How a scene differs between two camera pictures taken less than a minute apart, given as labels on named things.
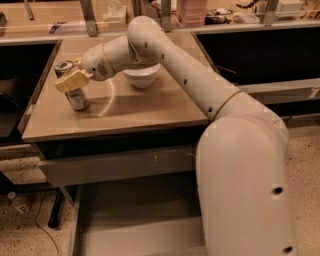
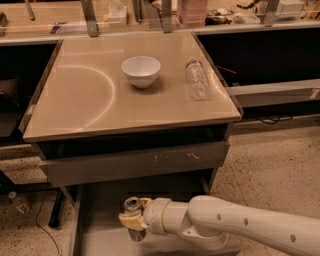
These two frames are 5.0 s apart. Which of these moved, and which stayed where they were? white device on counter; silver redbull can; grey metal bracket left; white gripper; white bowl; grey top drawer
Moved: silver redbull can; white gripper
Stayed: white device on counter; white bowl; grey top drawer; grey metal bracket left
